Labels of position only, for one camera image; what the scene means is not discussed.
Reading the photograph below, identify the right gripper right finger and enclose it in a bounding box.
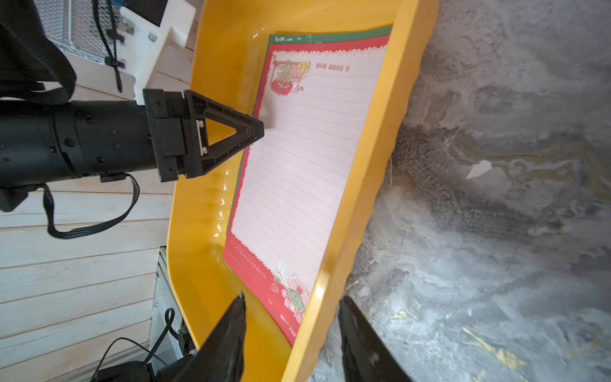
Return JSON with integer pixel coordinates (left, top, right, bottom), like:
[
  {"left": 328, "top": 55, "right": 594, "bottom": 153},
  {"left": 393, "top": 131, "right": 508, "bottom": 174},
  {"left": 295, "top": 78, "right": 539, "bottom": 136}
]
[{"left": 337, "top": 296, "right": 412, "bottom": 382}]

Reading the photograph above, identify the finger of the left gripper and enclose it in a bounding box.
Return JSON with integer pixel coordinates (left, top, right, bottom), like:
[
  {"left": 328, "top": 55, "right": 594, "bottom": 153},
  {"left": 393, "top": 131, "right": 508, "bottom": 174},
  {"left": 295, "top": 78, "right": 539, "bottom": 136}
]
[{"left": 183, "top": 91, "right": 264, "bottom": 178}]

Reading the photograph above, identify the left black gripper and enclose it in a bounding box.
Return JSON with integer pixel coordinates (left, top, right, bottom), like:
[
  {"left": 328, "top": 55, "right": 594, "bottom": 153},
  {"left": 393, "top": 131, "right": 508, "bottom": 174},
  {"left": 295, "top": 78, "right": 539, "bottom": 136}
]
[{"left": 1, "top": 89, "right": 184, "bottom": 184}]

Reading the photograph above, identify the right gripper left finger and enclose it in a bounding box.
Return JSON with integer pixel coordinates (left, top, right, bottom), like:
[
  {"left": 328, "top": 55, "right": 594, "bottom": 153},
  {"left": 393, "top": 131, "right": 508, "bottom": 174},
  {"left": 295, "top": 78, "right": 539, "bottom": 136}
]
[{"left": 157, "top": 294, "right": 247, "bottom": 381}]

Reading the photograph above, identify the yellow plastic storage tray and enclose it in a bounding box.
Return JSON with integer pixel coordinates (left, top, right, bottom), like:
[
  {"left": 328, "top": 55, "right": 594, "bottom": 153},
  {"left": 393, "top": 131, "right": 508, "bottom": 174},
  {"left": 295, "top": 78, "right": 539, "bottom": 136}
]
[{"left": 167, "top": 1, "right": 439, "bottom": 381}]

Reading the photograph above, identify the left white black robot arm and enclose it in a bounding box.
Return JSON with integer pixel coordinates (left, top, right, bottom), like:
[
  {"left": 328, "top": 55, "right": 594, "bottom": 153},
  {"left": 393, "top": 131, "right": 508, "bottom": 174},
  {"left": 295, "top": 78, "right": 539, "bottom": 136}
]
[{"left": 1, "top": 1, "right": 264, "bottom": 240}]

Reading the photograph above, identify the white wire shelf rack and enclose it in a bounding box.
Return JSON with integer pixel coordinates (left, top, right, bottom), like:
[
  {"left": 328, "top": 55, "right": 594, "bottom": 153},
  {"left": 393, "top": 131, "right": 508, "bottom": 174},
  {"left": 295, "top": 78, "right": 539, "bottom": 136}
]
[{"left": 33, "top": 0, "right": 123, "bottom": 65}]

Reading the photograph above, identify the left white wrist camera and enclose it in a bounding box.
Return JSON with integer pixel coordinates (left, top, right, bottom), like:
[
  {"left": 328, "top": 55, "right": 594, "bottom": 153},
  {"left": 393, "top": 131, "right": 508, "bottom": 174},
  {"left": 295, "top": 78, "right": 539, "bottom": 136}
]
[{"left": 117, "top": 0, "right": 197, "bottom": 106}]

